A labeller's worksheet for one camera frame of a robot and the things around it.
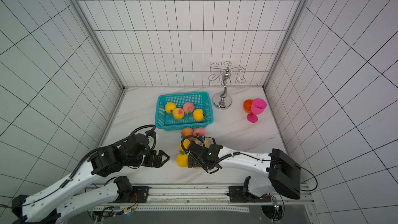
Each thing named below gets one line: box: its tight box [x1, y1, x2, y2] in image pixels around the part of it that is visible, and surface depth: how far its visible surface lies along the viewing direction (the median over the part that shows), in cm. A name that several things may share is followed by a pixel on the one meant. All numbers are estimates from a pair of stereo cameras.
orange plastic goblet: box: [243, 99, 254, 115], surface depth 106 cm
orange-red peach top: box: [181, 127, 194, 137], surface depth 92 cm
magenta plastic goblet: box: [246, 98, 267, 124], surface depth 94 cm
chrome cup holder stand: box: [208, 61, 246, 110], surface depth 96 cm
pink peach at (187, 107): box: [182, 102, 195, 114], surface depth 102 cm
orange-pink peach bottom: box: [173, 107, 185, 120], surface depth 100 cm
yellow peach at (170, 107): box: [164, 102, 177, 114], surface depth 103 cm
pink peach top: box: [193, 127, 206, 136], surface depth 91 cm
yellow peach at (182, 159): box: [176, 150, 189, 168], surface depth 79 cm
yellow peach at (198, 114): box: [192, 108, 204, 122], surface depth 99 cm
